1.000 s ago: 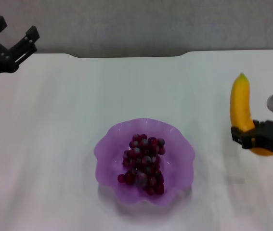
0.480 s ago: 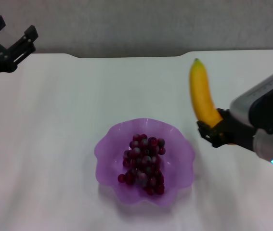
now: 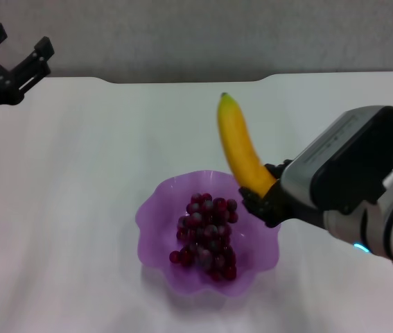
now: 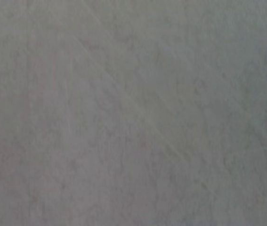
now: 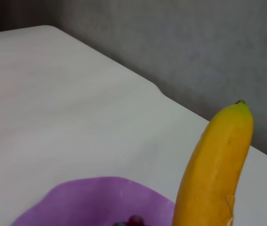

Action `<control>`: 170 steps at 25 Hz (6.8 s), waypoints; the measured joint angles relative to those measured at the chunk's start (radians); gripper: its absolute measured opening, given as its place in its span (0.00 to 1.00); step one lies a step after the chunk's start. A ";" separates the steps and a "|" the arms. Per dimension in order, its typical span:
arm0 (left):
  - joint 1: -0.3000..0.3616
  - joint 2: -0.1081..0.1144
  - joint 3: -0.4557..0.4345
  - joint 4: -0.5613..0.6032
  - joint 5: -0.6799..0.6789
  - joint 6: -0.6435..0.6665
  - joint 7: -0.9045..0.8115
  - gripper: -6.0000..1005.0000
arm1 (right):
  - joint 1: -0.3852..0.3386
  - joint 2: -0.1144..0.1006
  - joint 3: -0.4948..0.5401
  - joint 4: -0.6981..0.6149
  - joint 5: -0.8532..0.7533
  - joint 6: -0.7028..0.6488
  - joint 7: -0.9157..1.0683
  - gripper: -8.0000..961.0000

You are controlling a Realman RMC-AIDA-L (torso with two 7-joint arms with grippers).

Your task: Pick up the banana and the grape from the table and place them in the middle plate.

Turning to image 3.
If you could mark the black grey right wrist camera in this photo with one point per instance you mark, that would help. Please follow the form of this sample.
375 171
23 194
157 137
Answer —
348 156

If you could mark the yellow banana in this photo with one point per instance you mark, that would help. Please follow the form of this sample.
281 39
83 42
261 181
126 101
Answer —
237 145

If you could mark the purple wavy plastic plate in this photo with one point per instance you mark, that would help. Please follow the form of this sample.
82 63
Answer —
154 225

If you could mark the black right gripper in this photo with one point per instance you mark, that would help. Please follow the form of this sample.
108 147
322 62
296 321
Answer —
286 215

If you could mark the dark red grape bunch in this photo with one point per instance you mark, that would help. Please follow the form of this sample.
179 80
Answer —
206 239

